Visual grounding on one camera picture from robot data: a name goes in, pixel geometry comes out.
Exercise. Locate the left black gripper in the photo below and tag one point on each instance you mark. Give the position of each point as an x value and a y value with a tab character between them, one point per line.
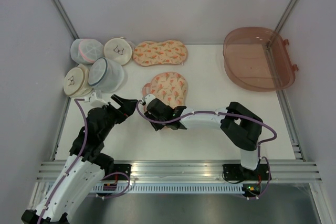
128	107

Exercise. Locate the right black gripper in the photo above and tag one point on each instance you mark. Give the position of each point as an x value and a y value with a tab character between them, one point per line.
157	126

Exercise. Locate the floral mesh laundry bag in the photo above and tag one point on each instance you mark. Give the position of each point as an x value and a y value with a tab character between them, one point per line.
169	87

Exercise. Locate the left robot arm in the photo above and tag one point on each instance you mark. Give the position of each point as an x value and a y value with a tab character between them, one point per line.
85	166

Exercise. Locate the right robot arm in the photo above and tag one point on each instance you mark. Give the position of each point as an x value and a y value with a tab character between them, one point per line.
243	128

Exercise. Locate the white mesh bag blue trim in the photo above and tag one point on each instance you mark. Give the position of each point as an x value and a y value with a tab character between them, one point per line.
105	75

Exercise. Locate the beige round bag front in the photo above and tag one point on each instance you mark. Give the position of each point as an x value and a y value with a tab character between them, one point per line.
76	82

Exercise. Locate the beige round bag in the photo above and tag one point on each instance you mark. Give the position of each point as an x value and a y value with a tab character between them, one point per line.
76	82
119	50

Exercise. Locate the beige round bag rear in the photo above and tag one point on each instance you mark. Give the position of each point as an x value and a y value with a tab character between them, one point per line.
119	50

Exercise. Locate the white mesh bag pink trim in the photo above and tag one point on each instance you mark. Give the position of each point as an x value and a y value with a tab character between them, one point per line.
86	51

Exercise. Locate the pink transparent plastic basket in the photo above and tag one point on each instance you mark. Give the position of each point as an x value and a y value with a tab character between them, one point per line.
256	59

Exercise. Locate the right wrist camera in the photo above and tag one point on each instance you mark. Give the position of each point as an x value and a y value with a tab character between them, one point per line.
147	99

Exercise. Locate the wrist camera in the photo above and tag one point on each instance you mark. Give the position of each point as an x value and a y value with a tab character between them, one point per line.
95	99
147	99

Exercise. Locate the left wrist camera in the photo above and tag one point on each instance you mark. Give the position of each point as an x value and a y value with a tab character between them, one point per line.
95	99

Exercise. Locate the white slotted cable duct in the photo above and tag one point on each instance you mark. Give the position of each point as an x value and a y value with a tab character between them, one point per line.
170	188

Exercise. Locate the left aluminium frame post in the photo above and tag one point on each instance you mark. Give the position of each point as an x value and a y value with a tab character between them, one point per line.
65	19

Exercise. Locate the aluminium frame post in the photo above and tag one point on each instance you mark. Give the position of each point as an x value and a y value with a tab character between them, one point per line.
65	19
294	1

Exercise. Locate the right aluminium frame post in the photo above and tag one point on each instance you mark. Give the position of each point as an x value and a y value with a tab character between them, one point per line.
294	1

